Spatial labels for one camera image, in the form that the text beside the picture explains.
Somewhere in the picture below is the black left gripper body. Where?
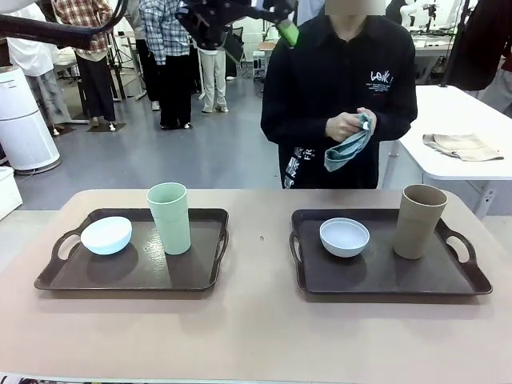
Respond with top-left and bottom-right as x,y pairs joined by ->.
174,0 -> 298,51

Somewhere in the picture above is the teal cloth mat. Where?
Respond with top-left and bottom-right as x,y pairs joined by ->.
323,113 -> 378,174

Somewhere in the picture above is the beige cloth mat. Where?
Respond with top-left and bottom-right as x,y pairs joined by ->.
422,132 -> 506,162

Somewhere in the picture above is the white grey bowl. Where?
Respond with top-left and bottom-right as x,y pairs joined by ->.
318,217 -> 371,258

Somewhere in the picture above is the tall brown cup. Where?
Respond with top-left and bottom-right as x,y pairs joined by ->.
392,183 -> 449,261

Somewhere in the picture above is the person left forearm black sleeve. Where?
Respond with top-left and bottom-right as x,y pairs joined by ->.
371,86 -> 418,142

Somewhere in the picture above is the person right forearm black sleeve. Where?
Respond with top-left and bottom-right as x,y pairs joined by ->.
260,95 -> 333,146

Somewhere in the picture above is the person right hand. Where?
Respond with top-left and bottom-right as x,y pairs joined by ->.
326,111 -> 368,143

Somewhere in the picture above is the person left hand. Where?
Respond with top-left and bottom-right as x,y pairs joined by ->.
356,106 -> 378,130

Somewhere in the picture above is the bystander in blue plaid shirt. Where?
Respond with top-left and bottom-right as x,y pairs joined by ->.
137,0 -> 197,131

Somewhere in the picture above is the bystander in beige trousers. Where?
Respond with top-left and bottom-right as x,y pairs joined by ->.
196,39 -> 230,114

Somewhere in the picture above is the person in black sweatshirt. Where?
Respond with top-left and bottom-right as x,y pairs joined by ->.
260,7 -> 418,190

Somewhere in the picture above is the bystander in red plaid shirt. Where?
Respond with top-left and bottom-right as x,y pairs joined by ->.
50,0 -> 118,130

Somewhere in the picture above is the bystander in white shirt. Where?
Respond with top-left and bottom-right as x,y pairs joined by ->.
0,0 -> 74,137

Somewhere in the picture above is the white side table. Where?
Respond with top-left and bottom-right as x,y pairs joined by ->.
388,84 -> 512,222

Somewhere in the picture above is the bystander in dark jacket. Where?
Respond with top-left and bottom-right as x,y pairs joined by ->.
449,0 -> 512,118

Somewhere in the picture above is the tall green cup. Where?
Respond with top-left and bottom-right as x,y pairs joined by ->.
145,182 -> 193,256

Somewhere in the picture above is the white cylindrical air purifier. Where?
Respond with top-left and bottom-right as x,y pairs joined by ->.
0,66 -> 62,173

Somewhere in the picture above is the light blue bowl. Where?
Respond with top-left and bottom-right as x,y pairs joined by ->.
80,215 -> 134,256

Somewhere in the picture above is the white box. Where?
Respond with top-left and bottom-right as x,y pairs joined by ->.
0,165 -> 23,222

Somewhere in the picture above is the dark brown handled tray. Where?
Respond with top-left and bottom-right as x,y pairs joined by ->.
289,207 -> 494,303
34,207 -> 230,299

